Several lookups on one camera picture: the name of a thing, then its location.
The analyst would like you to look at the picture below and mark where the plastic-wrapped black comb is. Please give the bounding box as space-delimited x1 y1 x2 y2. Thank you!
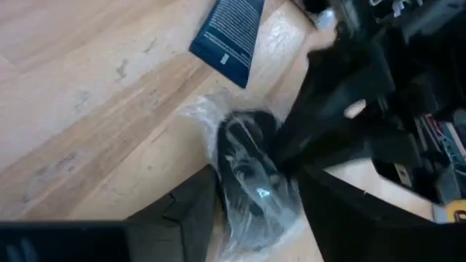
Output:
180 89 310 262

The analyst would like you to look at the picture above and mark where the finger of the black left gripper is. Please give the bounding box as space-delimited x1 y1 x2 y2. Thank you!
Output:
272 21 398 175

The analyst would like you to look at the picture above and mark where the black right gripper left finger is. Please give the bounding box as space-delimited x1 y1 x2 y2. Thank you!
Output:
0 164 219 262

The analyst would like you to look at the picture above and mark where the dark blue squeeze tube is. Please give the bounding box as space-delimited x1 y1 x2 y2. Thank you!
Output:
188 0 266 90

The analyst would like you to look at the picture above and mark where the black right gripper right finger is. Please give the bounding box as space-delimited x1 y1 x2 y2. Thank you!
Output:
297 165 466 262

